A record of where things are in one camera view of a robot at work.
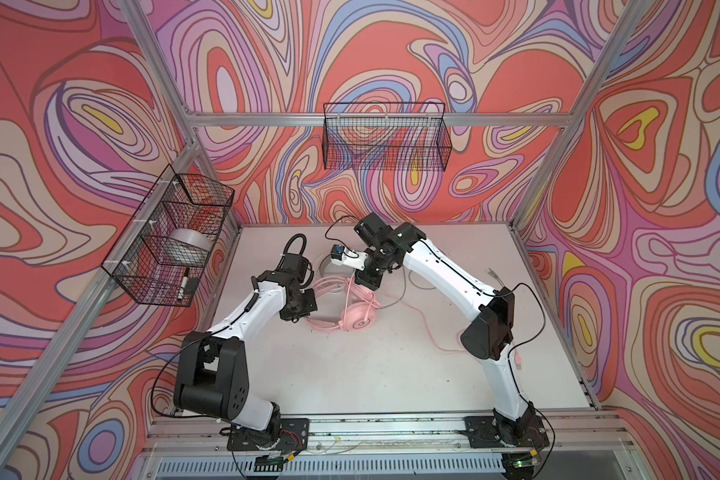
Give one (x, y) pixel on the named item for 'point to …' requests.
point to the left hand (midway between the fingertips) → (312, 308)
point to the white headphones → (329, 268)
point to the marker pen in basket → (184, 284)
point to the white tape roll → (187, 247)
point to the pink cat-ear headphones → (359, 313)
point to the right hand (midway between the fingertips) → (364, 282)
